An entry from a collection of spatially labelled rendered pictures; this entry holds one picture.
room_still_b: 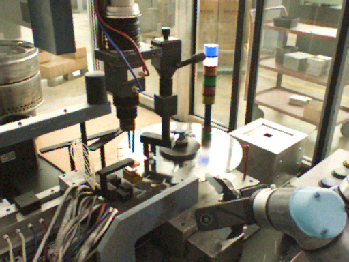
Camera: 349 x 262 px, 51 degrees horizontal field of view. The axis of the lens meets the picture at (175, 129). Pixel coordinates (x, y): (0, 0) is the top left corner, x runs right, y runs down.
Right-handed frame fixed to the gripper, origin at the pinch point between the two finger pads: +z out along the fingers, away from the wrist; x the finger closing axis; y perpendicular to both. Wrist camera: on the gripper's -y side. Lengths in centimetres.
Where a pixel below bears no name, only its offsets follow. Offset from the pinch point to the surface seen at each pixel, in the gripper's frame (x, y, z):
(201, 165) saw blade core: 9.6, 1.7, 3.3
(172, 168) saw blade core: 10.3, -5.2, 4.8
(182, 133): 18.4, 0.4, 7.9
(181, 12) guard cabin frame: 68, 27, 46
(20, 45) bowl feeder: 68, -32, 70
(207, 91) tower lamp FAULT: 31.6, 19.9, 25.5
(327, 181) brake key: -0.7, 30.5, -6.1
